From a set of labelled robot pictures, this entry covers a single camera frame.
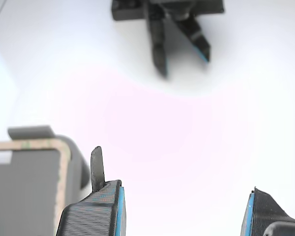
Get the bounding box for tan rectangular adhesive frame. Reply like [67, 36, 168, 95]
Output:
[0, 139, 72, 222]

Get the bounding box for grey holder with dark legs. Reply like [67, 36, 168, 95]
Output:
[0, 125, 91, 236]

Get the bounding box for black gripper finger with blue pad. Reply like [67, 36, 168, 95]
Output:
[240, 186, 295, 236]
[55, 146, 126, 236]

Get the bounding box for black gripper assembly blue pads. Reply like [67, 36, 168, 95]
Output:
[110, 0, 225, 80]

